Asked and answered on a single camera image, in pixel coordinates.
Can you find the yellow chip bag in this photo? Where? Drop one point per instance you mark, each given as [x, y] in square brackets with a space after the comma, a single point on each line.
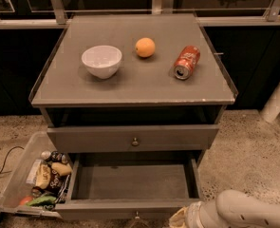
[43, 176]

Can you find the brown snack bag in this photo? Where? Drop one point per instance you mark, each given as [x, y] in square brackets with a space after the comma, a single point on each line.
[55, 183]

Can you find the grey drawer cabinet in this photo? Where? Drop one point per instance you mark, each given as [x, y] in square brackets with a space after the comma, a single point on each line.
[144, 91]

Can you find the white ceramic bowl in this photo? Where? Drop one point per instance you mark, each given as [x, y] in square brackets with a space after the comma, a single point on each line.
[102, 61]

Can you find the dark soda can in bin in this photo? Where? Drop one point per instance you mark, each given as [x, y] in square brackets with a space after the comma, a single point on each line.
[54, 156]

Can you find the white table leg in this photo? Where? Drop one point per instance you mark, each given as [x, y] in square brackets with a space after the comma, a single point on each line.
[271, 109]

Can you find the grey drawer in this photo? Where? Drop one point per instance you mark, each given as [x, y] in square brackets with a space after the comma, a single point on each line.
[149, 185]
[137, 138]

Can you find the clear plastic bin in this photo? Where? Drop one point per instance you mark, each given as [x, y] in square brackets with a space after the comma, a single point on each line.
[22, 181]

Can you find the green snack bag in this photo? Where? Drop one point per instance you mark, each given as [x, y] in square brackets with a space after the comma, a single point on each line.
[42, 201]

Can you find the orange fruit on cabinet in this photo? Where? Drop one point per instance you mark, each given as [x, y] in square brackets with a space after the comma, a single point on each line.
[145, 47]

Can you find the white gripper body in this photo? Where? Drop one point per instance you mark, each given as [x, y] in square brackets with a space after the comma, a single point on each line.
[193, 215]

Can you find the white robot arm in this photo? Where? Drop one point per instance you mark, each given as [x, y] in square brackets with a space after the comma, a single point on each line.
[230, 209]

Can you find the metal window railing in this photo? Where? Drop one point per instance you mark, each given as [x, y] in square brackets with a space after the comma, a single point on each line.
[204, 17]

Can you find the grey top drawer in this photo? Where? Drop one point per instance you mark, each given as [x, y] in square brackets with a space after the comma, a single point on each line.
[137, 138]

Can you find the red soda can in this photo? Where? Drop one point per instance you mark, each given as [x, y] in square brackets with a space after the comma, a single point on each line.
[186, 62]

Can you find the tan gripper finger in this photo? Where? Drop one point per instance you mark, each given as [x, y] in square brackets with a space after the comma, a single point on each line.
[177, 220]

